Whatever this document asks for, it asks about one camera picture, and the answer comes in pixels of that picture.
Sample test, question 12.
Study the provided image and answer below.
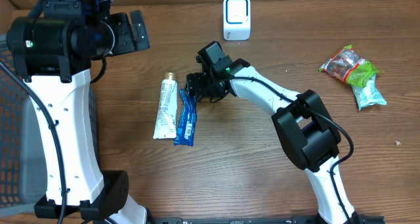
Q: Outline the blue snack wrapper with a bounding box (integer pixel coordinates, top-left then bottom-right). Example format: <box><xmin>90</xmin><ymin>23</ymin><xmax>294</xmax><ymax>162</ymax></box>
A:
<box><xmin>174</xmin><ymin>89</ymin><xmax>197</xmax><ymax>146</ymax></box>

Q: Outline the white tube with gold cap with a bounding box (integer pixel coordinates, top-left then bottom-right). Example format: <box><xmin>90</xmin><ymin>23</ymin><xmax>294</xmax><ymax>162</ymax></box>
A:
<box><xmin>153</xmin><ymin>72</ymin><xmax>178</xmax><ymax>139</ymax></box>

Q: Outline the green snack bag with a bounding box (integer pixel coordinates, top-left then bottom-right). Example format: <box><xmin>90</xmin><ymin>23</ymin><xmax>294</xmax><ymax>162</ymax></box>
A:
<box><xmin>319</xmin><ymin>45</ymin><xmax>379</xmax><ymax>88</ymax></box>

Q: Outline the light blue tissue pack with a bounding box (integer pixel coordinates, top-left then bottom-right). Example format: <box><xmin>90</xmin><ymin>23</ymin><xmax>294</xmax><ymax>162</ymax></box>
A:
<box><xmin>352</xmin><ymin>74</ymin><xmax>387</xmax><ymax>111</ymax></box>

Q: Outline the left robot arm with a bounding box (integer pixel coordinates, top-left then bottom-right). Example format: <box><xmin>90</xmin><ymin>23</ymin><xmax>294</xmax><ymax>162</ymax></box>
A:
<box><xmin>6</xmin><ymin>0</ymin><xmax>152</xmax><ymax>224</ymax></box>

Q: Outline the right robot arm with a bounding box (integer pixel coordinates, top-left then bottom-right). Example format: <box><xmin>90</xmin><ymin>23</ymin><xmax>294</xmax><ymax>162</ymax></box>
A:
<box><xmin>185</xmin><ymin>54</ymin><xmax>361</xmax><ymax>223</ymax></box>

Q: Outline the white barcode scanner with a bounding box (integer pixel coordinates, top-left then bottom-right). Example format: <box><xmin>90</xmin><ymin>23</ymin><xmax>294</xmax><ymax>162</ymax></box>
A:
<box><xmin>223</xmin><ymin>0</ymin><xmax>251</xmax><ymax>41</ymax></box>

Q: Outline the grey plastic basket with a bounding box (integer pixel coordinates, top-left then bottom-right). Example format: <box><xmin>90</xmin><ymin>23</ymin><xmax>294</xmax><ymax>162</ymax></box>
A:
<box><xmin>0</xmin><ymin>33</ymin><xmax>99</xmax><ymax>218</ymax></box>

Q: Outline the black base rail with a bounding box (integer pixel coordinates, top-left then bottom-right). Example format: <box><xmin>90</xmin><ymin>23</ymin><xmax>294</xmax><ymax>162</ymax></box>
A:
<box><xmin>144</xmin><ymin>214</ymin><xmax>387</xmax><ymax>224</ymax></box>

